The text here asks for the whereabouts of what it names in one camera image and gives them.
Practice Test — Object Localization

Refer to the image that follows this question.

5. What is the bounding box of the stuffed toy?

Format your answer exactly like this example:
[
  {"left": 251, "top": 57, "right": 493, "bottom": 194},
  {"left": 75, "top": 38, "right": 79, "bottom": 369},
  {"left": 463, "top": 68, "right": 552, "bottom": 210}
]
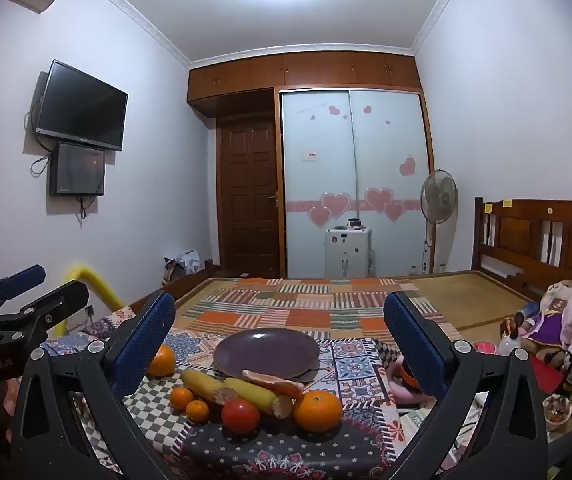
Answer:
[{"left": 513, "top": 280, "right": 572, "bottom": 356}]

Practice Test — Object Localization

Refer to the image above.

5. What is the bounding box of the brown wooden door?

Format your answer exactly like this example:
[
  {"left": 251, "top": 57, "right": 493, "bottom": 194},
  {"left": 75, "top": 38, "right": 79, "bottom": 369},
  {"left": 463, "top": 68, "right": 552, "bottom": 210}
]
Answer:
[{"left": 216, "top": 115, "right": 279, "bottom": 277}]

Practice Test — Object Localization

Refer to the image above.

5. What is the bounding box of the striped patchwork blanket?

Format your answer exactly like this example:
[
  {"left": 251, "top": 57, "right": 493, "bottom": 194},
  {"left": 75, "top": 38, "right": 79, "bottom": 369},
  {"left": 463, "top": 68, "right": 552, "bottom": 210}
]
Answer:
[{"left": 173, "top": 277, "right": 462, "bottom": 341}]

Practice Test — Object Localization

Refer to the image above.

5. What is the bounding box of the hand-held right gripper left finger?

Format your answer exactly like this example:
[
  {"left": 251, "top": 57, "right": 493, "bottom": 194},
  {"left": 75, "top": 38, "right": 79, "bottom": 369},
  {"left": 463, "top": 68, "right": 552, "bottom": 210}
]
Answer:
[{"left": 8, "top": 291, "right": 197, "bottom": 480}]

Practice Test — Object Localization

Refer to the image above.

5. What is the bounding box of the yellow bamboo shoot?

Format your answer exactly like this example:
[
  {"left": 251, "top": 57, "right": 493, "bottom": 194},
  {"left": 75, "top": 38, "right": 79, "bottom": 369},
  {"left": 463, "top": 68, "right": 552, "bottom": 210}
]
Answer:
[
  {"left": 181, "top": 369, "right": 239, "bottom": 406},
  {"left": 223, "top": 377, "right": 294, "bottom": 420}
]

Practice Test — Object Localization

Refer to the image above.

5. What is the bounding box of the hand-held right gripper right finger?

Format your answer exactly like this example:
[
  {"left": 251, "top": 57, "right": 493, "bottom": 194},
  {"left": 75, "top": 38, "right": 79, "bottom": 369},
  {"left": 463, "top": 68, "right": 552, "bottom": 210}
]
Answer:
[{"left": 383, "top": 291, "right": 549, "bottom": 480}]

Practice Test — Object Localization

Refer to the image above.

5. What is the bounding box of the pile of paper bags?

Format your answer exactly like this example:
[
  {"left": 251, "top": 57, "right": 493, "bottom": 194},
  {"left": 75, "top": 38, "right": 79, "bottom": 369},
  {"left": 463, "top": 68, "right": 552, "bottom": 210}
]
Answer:
[{"left": 162, "top": 250, "right": 202, "bottom": 286}]

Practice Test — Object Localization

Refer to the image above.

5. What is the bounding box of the wooden wardrobe with sliding doors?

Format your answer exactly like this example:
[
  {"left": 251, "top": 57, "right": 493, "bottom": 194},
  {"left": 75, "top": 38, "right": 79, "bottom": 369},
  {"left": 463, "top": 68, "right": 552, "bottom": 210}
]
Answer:
[{"left": 187, "top": 49, "right": 437, "bottom": 281}]

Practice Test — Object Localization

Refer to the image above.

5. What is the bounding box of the yellow chair frame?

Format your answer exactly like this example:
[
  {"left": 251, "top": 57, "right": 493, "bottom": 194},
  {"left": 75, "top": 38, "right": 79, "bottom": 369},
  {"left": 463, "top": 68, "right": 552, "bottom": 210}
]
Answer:
[{"left": 53, "top": 262, "right": 126, "bottom": 338}]

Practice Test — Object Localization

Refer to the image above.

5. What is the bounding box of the small tangerine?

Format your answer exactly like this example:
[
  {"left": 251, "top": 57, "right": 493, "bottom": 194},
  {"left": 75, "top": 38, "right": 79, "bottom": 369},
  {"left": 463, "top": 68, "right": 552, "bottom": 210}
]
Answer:
[
  {"left": 186, "top": 399, "right": 211, "bottom": 423},
  {"left": 170, "top": 386, "right": 196, "bottom": 411}
]

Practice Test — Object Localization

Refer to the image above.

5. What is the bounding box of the red box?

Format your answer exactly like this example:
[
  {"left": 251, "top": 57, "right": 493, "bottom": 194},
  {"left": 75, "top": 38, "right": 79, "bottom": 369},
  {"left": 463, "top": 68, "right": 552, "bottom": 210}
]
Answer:
[{"left": 531, "top": 357, "right": 567, "bottom": 396}]

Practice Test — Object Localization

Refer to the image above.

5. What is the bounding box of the wooden bed headboard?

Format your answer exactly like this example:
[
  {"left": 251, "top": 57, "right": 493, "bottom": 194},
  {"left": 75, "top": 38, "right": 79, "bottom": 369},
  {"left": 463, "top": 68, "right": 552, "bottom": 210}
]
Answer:
[{"left": 472, "top": 196, "right": 572, "bottom": 301}]

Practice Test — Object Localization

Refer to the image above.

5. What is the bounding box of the small white appliance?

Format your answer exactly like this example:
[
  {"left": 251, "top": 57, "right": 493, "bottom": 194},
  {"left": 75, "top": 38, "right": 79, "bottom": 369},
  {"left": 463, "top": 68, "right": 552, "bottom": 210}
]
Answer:
[{"left": 324, "top": 227, "right": 373, "bottom": 279}]

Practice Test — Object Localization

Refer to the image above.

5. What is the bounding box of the tan woven bed mat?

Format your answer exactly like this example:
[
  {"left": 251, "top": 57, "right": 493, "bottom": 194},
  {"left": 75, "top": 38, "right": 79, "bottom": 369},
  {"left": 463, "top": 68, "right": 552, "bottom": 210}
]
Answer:
[{"left": 166, "top": 270, "right": 537, "bottom": 346}]

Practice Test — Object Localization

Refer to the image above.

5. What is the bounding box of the small black monitor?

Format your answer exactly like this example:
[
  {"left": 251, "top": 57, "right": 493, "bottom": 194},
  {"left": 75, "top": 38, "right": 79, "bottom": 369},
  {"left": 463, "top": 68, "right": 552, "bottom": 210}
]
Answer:
[{"left": 48, "top": 142, "right": 106, "bottom": 197}]

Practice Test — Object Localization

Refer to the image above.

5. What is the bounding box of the colourful patterned blanket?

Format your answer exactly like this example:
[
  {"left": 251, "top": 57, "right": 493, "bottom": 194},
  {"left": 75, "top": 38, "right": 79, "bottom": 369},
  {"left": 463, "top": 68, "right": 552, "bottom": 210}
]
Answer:
[{"left": 41, "top": 305, "right": 472, "bottom": 480}]

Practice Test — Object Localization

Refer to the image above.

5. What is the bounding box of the cup of snacks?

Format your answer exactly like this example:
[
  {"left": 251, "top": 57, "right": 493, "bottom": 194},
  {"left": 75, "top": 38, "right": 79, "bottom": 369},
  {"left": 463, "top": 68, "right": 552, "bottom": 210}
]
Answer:
[{"left": 542, "top": 394, "right": 572, "bottom": 431}]

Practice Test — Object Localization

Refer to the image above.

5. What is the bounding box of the green checkered cloth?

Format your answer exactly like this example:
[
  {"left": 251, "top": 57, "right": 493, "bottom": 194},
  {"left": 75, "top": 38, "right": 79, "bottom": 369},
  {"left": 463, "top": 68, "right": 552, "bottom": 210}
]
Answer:
[{"left": 73, "top": 360, "right": 247, "bottom": 461}]

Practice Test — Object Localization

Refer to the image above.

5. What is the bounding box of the standing fan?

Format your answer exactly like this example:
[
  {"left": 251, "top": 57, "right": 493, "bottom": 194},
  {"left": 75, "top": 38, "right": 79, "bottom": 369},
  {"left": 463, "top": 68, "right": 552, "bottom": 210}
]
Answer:
[{"left": 419, "top": 169, "right": 459, "bottom": 275}]

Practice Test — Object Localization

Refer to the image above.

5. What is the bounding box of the purple plate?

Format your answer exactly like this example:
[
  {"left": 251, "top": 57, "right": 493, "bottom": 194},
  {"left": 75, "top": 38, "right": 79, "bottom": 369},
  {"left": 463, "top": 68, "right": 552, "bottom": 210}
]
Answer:
[{"left": 212, "top": 327, "right": 321, "bottom": 382}]

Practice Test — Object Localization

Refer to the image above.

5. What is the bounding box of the black wall television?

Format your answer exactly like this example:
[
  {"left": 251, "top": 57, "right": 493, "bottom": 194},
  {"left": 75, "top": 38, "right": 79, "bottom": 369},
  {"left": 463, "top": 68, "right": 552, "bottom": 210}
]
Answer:
[{"left": 35, "top": 59, "right": 129, "bottom": 152}]

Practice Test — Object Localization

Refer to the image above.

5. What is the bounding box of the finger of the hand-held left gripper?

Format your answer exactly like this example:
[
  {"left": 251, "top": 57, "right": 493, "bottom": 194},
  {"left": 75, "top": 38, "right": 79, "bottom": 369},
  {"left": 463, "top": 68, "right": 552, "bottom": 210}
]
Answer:
[
  {"left": 0, "top": 280, "right": 90, "bottom": 352},
  {"left": 0, "top": 264, "right": 48, "bottom": 321}
]

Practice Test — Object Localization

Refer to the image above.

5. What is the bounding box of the red tomato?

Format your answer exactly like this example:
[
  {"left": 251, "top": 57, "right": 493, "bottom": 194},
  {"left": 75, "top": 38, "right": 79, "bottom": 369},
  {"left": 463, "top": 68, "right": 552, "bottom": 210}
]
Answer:
[{"left": 221, "top": 398, "right": 261, "bottom": 434}]

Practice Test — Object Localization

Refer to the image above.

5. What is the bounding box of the large orange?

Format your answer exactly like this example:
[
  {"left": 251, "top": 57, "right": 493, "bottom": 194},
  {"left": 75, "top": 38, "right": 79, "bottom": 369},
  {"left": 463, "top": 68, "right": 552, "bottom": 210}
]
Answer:
[
  {"left": 146, "top": 344, "right": 177, "bottom": 378},
  {"left": 293, "top": 391, "right": 343, "bottom": 433}
]

